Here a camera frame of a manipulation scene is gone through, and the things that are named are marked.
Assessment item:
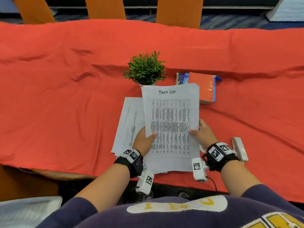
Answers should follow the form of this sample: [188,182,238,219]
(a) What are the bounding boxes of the green plant in white pot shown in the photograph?
[122,51,168,88]

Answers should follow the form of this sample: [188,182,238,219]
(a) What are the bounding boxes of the person's right forearm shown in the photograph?
[220,160,263,197]

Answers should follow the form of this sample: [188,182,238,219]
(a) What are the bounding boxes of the person's left hand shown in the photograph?
[131,126,157,158]

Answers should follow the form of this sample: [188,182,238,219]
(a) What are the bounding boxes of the orange chair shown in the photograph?
[155,0,204,29]
[84,0,126,20]
[10,0,55,24]

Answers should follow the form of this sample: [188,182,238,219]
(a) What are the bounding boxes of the white stapler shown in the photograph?
[231,137,249,164]

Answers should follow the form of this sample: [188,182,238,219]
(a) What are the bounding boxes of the navy sweatshirt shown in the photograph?
[35,184,304,228]

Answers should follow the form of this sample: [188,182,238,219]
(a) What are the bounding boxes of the black sofa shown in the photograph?
[44,0,282,9]

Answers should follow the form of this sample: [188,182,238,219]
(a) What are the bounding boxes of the red tablecloth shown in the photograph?
[0,19,304,203]

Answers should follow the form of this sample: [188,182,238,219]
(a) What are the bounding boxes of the orange notebook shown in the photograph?
[187,72,217,104]

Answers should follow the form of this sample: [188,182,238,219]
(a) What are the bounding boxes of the single printed table sheet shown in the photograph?
[141,83,201,175]

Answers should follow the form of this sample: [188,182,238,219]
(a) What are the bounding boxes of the person's left forearm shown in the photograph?
[73,163,130,213]

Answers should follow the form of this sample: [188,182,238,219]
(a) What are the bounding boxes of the person's right hand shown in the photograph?
[189,119,219,153]

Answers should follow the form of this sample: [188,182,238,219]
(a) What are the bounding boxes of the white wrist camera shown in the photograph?
[135,169,155,196]
[191,158,209,183]

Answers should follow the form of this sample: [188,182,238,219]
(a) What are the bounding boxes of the black marker wrist strap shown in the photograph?
[114,148,144,179]
[202,142,240,173]

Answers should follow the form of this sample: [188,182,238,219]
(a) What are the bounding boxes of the black cable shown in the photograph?
[205,176,218,192]

